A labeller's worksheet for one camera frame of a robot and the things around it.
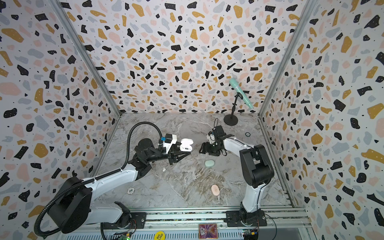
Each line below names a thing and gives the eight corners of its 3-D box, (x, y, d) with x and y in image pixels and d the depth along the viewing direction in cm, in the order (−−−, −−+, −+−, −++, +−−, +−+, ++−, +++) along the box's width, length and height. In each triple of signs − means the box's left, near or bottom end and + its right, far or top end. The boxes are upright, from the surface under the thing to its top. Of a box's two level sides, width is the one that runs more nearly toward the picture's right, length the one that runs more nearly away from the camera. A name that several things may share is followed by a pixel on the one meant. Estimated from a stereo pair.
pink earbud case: (211, 195, 84) (211, 194, 82) (211, 185, 87) (211, 184, 85) (219, 195, 84) (220, 194, 82) (218, 185, 88) (219, 184, 85)
